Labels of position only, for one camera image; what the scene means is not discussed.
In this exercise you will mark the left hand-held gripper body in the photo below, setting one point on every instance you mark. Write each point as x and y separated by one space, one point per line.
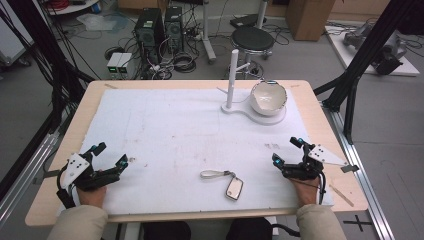
87 176

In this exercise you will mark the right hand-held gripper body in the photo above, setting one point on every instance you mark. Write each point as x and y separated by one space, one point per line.
310 163

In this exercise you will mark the person's left hand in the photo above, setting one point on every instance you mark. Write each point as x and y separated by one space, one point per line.
91 196

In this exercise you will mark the person's right hand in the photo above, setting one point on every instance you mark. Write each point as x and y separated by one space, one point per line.
306 191

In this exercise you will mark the thin wooden stick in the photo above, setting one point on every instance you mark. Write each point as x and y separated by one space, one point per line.
341 195

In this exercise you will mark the white bowl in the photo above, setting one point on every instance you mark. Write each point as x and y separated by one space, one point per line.
268 96

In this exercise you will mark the white foam mat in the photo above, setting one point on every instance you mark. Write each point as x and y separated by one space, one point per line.
186 143

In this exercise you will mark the person's right leg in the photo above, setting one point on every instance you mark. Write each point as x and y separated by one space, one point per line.
250 230

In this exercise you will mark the person's leg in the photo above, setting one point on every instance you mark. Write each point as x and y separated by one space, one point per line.
166 231
250 230

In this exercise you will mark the person's left leg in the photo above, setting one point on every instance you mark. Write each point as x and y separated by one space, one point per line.
166 231

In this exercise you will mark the white power supply box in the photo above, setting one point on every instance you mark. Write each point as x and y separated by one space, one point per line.
124 64
114 63

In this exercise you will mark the white stand with pole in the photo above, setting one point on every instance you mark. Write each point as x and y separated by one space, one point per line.
232 78

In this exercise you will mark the black round stool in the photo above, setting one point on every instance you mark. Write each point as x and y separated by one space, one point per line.
252 38

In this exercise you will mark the cardboard box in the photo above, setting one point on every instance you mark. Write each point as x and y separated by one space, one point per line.
308 18

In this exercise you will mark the clear plastic sheet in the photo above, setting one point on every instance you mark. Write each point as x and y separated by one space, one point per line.
100 22

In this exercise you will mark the large black computer tower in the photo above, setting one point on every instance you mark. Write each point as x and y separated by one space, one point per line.
149 31

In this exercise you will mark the flat black box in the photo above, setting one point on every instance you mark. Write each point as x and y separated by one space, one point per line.
247 20

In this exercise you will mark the small black computer tower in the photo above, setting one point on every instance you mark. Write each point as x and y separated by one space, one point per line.
174 28

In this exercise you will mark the white desk leg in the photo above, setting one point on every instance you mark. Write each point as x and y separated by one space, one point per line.
207 33

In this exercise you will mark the round white table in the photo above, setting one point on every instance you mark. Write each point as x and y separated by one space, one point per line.
71 6

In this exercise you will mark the aluminium rail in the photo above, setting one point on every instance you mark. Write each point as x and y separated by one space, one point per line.
363 186
30 170

